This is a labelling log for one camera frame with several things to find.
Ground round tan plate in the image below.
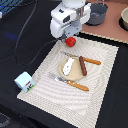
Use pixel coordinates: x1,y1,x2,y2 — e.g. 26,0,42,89
59,57,83,81

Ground light blue milk carton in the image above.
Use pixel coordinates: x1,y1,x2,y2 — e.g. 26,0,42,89
14,72,35,92

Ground small white salt shaker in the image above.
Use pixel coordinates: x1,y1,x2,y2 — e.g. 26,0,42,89
63,58,74,76

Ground fork with orange handle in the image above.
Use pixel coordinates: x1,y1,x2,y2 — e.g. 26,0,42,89
49,73,89,91

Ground beige woven placemat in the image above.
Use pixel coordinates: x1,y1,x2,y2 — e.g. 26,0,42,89
17,37,118,128

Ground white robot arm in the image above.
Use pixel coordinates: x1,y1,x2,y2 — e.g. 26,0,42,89
50,0,91,39

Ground brown sausage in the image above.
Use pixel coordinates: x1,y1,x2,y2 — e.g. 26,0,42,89
79,56,87,76

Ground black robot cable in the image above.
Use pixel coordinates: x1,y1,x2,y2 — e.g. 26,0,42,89
0,0,59,68

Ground brown stove board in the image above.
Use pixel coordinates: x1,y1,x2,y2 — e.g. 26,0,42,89
82,0,128,43

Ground knife with orange handle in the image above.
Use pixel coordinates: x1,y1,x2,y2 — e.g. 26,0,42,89
61,51,101,65

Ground red tomato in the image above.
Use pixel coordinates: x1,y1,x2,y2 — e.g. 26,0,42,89
65,37,76,47

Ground beige bowl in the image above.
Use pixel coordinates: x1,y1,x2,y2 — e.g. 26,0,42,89
121,7,128,30

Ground large grey pot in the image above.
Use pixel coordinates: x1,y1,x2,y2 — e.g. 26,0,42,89
88,2,108,26

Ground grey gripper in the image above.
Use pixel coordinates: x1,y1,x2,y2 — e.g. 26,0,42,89
59,28,80,40

